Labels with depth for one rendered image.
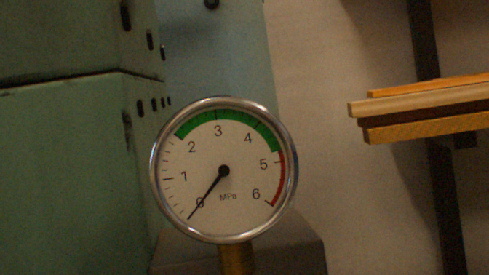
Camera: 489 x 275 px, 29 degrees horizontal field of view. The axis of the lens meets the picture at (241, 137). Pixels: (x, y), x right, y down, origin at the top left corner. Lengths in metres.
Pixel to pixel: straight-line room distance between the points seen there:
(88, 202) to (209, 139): 0.09
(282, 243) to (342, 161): 2.46
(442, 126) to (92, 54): 2.00
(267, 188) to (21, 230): 0.13
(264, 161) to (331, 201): 2.51
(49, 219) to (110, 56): 0.08
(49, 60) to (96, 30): 0.03
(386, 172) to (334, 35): 0.44
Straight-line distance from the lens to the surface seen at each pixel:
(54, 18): 0.47
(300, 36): 2.89
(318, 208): 2.91
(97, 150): 0.47
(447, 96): 2.44
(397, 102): 2.42
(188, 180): 0.40
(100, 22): 0.47
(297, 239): 0.44
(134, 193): 0.47
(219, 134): 0.40
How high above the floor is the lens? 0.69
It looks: 3 degrees down
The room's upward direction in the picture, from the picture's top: 9 degrees counter-clockwise
